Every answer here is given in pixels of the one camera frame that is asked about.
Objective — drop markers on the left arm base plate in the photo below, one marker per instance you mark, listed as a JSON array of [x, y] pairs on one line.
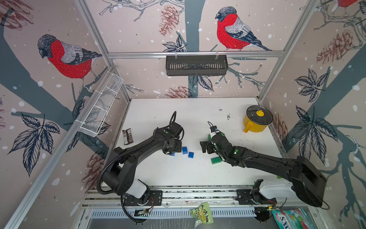
[[150, 198]]

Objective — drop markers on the white wire mesh shelf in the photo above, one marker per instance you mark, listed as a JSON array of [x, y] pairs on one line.
[[94, 124]]

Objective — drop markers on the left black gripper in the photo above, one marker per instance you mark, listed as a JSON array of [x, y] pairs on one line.
[[178, 149]]

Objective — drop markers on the black hanging wire basket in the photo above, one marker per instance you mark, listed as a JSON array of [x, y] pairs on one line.
[[196, 65]]

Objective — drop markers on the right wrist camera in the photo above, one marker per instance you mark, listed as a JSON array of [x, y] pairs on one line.
[[213, 131]]

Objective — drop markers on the colourful tissue packet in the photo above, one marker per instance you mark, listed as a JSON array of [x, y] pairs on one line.
[[292, 219]]

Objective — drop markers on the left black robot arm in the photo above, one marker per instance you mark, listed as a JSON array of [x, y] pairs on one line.
[[118, 175]]

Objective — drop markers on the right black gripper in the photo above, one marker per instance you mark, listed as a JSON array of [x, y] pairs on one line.
[[203, 145]]

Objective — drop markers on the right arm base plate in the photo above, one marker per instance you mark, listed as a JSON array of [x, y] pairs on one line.
[[248, 197]]

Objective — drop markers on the yellow pot with lid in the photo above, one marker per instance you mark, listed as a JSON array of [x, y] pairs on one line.
[[257, 118]]

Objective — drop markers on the green long lego brick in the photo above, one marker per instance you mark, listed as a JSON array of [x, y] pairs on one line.
[[216, 160]]

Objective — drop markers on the green snack packet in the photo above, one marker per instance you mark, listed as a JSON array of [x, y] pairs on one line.
[[202, 215]]

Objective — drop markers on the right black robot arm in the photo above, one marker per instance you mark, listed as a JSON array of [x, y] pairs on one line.
[[308, 182]]

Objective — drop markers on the brown snack wrapper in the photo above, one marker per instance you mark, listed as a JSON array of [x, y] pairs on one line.
[[127, 135]]

